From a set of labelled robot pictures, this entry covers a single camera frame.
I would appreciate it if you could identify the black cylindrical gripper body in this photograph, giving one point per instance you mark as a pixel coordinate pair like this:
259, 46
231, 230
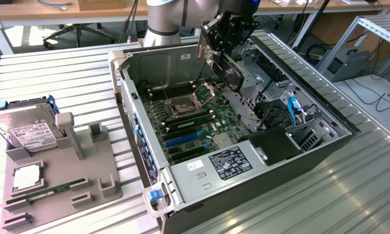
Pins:
237, 7

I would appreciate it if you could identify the graphics card with metal bracket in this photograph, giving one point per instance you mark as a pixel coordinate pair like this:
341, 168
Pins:
232, 73

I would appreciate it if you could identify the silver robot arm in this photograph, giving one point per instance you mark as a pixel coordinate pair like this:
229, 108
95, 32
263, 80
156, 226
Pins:
169, 19

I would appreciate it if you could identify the black chair base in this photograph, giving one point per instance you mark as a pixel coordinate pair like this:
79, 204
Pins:
275, 17

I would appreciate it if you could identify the wooden desk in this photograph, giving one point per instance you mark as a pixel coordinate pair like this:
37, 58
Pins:
280, 7

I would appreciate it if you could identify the black slanted pole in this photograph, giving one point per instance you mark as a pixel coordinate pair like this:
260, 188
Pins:
310, 24

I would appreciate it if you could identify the metal drive cage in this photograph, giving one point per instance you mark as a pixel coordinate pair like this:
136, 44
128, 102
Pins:
263, 80

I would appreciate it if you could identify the open metal socket cover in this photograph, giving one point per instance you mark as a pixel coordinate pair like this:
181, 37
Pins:
203, 93

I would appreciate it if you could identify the thin locking lever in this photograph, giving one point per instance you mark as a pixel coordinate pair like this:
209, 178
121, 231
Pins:
165, 92

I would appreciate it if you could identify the CPU socket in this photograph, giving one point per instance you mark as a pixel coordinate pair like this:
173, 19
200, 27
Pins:
184, 107

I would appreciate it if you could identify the green motherboard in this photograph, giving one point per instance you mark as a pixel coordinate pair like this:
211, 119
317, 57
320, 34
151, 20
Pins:
228, 114

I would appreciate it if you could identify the black power connector bundle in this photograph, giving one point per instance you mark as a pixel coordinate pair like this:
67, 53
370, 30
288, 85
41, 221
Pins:
273, 112

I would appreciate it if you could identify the grey computer tower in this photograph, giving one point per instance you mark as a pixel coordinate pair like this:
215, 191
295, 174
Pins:
350, 64

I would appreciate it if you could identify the installed green RAM stick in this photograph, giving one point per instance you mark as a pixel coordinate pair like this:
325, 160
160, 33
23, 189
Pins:
188, 124

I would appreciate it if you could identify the black expansion slot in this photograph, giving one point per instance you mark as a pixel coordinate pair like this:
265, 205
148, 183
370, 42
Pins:
181, 132
188, 151

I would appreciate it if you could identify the silver chipset heat sink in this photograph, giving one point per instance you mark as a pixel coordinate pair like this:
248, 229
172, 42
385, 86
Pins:
223, 139

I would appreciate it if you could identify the blue expansion slot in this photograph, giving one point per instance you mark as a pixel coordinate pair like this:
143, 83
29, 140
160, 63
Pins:
181, 141

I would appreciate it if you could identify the metal disk bay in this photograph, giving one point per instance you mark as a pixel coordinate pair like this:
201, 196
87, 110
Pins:
312, 136

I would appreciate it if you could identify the black plastic shroud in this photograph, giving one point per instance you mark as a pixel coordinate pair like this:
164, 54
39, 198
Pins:
273, 146

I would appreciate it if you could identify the grey power supply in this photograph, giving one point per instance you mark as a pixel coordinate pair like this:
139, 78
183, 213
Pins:
195, 180

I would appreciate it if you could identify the open black PC case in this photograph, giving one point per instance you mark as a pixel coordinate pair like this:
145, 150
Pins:
240, 192

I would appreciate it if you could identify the blue case latch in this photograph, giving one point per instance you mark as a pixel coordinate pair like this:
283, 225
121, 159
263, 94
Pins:
155, 196

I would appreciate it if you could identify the silver hard disk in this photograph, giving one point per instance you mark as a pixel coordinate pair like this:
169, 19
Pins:
25, 126

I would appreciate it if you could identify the grey parts rack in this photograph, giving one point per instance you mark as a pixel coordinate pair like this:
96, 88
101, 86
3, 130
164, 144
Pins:
68, 175

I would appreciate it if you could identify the loose green RAM stick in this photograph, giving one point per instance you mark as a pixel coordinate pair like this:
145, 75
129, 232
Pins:
61, 188

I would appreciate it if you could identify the silver CPU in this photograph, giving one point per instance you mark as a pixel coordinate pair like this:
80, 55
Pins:
27, 176

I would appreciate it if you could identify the aluminium profile frame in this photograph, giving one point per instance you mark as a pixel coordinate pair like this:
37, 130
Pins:
380, 25

